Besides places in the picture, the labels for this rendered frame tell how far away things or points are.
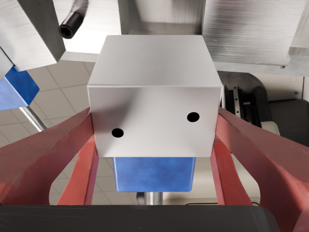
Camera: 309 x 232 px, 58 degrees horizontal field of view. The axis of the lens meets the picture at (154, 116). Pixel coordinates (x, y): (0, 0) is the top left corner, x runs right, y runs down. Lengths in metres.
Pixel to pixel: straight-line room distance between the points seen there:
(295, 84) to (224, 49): 0.84
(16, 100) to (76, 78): 1.16
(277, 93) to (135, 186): 0.91
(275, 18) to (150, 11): 0.08
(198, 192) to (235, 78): 0.57
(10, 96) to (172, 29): 0.17
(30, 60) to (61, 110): 1.38
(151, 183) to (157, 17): 0.12
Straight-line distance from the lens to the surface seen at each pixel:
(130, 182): 0.15
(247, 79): 0.99
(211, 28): 0.19
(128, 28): 0.21
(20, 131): 1.96
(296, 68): 0.32
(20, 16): 0.26
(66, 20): 0.19
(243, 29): 0.19
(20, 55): 0.29
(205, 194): 0.50
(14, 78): 0.30
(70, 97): 1.56
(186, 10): 0.21
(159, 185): 0.16
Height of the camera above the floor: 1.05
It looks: 45 degrees down
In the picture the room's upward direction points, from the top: 169 degrees counter-clockwise
